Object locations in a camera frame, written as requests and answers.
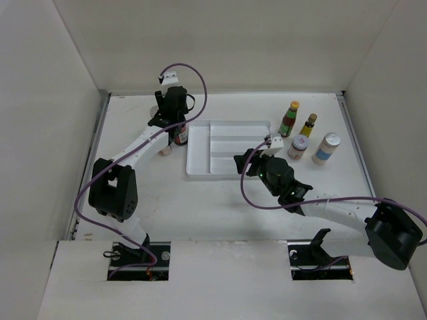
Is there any small yellow oil bottle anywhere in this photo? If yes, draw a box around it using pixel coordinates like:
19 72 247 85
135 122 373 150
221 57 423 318
300 113 318 138

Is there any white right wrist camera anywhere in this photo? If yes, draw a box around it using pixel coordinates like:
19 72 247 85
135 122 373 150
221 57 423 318
262 133 284 156

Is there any dark soy sauce bottle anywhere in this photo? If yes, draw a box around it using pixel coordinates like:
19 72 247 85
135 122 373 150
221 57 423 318
174 123 188 146

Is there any white divided organizer tray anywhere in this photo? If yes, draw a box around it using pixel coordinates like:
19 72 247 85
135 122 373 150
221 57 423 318
186 120 271 181

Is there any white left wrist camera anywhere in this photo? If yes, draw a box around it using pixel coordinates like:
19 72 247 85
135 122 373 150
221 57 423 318
158 71 179 88

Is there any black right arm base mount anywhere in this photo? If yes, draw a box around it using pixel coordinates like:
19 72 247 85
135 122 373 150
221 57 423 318
287 229 353 281

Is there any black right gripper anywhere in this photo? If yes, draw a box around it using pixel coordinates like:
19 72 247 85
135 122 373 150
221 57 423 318
234 147 280 197

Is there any red chili sauce bottle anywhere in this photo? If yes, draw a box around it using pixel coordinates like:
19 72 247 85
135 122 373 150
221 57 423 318
278 101 300 137

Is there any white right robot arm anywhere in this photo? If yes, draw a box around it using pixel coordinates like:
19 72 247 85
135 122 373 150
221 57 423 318
234 149 423 271

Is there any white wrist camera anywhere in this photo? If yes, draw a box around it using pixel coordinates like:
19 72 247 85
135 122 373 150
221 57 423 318
262 133 284 156
158 71 179 88

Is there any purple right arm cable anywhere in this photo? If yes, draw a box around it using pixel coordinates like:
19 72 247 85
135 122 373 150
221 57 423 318
240 137 427 247

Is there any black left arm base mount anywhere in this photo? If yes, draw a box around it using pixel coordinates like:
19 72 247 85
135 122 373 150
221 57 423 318
103 237 171 281

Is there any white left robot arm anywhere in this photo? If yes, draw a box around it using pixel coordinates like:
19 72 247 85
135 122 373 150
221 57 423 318
88 86 192 266

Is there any white peppercorn jar silver lid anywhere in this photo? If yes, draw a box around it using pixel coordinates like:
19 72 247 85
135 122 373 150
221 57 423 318
149 106 161 119

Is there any white powder shaker blue label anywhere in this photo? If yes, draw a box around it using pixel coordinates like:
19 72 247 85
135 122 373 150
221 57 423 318
312 132 341 165

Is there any brown sauce jar white lid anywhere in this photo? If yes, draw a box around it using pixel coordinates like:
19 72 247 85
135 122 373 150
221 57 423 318
288 135 309 160

